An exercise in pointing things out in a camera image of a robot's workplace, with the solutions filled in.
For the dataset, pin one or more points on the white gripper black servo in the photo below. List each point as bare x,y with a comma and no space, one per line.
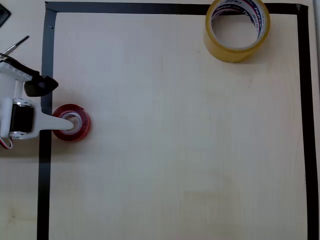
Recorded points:
23,118

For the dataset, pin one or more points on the small red tape roll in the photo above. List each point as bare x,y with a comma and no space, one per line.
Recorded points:
82,133

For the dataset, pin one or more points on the large yellow tape roll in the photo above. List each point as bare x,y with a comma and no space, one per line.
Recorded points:
225,53

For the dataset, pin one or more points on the thin metal screwdriver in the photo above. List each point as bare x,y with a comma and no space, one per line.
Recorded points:
17,43

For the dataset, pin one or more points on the black flat device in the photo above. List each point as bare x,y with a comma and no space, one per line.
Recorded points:
3,15

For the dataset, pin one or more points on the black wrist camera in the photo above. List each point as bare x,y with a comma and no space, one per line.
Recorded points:
40,86

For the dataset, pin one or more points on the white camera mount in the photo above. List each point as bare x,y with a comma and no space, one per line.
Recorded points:
10,70

